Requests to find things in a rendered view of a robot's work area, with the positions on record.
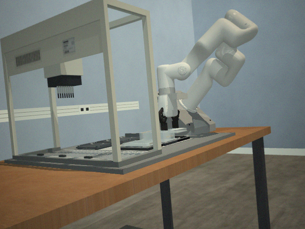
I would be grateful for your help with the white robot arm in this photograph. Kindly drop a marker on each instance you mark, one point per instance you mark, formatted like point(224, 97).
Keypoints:
point(224, 36)

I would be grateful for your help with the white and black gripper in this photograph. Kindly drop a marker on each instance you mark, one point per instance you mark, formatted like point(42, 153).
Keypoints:
point(167, 108)

